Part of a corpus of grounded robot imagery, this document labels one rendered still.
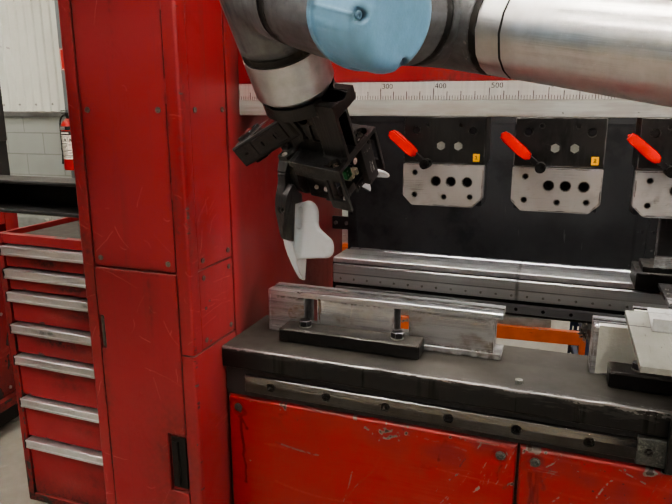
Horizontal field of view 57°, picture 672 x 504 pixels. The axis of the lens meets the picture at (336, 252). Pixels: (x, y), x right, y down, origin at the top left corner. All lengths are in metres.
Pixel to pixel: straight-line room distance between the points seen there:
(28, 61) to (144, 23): 6.01
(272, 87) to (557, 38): 0.23
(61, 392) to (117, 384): 0.71
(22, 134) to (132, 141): 6.11
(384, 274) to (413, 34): 1.12
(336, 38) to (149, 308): 0.90
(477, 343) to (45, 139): 6.24
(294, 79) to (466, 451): 0.85
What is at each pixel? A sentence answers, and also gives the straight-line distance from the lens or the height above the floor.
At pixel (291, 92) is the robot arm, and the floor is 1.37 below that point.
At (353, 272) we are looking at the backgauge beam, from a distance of 1.55.
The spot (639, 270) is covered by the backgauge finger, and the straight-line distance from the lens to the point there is 1.44.
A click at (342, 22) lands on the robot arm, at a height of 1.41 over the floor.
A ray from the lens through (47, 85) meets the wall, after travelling 7.03.
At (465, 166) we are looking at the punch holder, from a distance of 1.16.
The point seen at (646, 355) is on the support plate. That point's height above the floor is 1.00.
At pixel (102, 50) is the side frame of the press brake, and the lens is 1.23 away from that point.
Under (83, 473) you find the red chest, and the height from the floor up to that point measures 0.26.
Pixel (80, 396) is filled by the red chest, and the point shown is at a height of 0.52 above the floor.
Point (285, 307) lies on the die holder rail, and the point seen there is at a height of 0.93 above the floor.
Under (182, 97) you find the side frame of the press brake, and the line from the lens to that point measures 1.14.
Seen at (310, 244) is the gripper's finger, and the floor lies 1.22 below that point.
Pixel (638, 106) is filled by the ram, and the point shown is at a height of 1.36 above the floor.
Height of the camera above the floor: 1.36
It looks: 13 degrees down
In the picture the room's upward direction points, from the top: straight up
